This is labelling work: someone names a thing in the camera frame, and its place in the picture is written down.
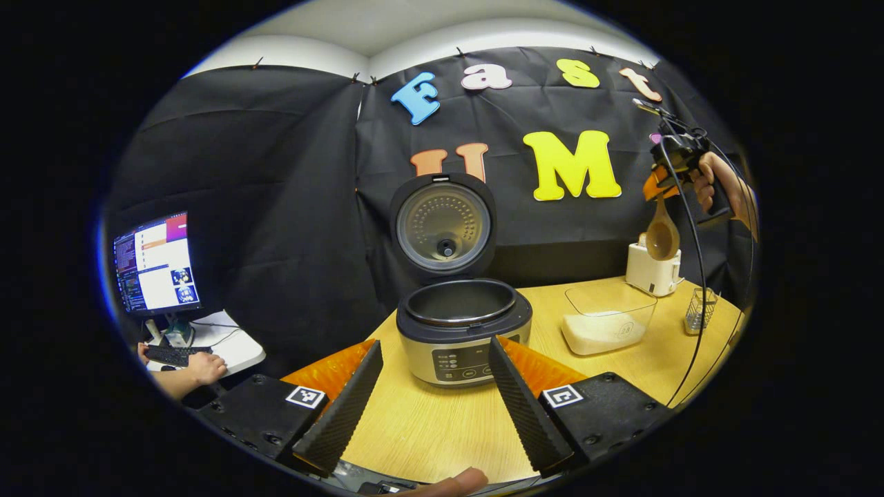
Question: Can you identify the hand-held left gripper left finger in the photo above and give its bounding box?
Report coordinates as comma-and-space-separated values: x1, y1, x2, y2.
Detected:
197, 340, 384, 477

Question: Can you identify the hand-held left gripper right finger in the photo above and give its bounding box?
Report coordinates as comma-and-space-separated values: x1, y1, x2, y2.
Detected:
488, 335, 674, 477

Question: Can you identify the wooden spoon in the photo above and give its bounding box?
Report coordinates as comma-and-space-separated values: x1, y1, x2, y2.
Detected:
644, 195, 681, 262

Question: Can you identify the silver black rice cooker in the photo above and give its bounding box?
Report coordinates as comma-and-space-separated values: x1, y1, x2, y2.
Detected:
389, 173, 534, 387

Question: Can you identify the clear plastic rice container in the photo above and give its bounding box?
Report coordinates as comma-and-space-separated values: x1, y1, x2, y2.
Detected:
561, 282, 658, 357

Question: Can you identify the clear chopstick holder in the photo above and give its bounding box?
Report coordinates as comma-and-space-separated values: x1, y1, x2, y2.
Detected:
684, 286, 719, 336

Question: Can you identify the white toaster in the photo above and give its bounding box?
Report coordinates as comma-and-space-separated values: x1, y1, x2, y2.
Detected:
626, 233, 684, 298

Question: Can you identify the white side table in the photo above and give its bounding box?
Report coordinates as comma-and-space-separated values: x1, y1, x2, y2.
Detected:
142, 311, 267, 377

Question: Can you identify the black keyboard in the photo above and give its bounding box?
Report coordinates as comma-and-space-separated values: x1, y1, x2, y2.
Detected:
144, 345, 213, 368

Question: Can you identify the monitor stand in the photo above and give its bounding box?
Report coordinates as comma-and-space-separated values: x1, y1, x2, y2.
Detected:
162, 316, 195, 347

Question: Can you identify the black backdrop cloth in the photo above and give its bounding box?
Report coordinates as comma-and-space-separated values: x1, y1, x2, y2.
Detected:
104, 47, 760, 380

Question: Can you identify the computer monitor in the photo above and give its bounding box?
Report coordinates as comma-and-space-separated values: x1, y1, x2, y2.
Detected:
113, 212, 202, 318

